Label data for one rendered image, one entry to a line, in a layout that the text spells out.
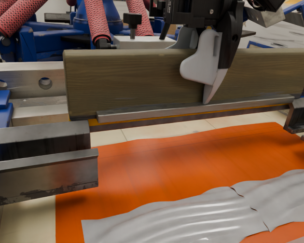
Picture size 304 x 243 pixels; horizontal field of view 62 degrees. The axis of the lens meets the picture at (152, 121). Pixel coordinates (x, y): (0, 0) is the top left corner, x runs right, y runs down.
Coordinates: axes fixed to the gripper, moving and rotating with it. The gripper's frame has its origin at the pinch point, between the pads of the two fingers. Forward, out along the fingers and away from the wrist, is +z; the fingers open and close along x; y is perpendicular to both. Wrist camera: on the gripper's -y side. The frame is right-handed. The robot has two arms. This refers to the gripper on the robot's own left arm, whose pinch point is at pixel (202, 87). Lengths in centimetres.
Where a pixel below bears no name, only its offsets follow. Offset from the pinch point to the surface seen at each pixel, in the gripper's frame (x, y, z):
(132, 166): 2.1, 10.4, 9.8
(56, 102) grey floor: -249, 19, 105
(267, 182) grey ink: 10.6, -4.9, 9.3
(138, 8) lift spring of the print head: -46.2, -5.6, -6.9
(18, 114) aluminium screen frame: -10.2, 24.5, 6.2
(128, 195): 7.2, 12.4, 9.8
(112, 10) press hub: -73, -4, -4
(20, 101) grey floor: -258, 54, 105
